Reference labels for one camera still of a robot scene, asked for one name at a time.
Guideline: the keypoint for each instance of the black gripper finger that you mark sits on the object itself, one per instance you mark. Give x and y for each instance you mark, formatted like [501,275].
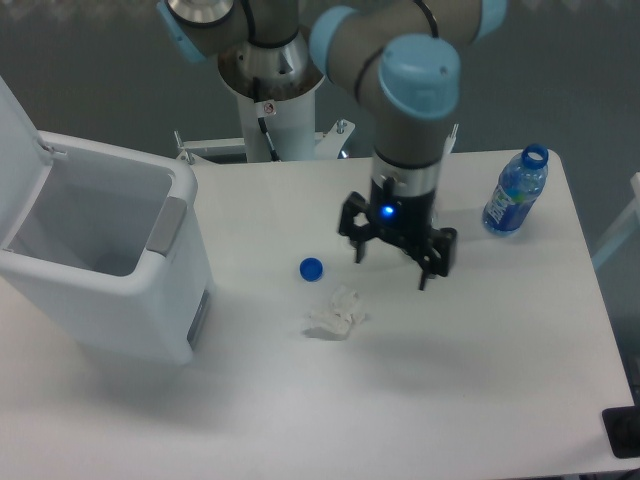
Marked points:
[358,235]
[434,252]

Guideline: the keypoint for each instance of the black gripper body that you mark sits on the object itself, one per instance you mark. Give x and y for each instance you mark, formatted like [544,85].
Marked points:
[397,218]

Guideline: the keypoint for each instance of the white plastic trash can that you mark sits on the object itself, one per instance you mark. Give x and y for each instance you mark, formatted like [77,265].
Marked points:
[104,240]

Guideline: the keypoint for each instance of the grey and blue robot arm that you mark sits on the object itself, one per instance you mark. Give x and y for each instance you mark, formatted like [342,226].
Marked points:
[399,63]

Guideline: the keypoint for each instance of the blue bottle cap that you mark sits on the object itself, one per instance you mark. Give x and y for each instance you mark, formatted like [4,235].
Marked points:
[311,269]

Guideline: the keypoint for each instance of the crumpled white tissue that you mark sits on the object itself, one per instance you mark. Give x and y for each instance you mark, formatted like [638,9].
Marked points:
[336,320]

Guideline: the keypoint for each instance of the blue plastic drink bottle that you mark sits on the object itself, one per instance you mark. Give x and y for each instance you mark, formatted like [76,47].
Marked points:
[519,185]

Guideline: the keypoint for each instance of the black device at table edge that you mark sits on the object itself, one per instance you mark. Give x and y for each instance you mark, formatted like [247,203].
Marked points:
[622,428]

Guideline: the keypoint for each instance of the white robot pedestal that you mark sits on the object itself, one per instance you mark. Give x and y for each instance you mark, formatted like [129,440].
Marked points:
[275,93]

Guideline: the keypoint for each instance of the white frame at right edge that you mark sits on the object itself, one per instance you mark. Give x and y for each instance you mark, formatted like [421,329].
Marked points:
[620,230]

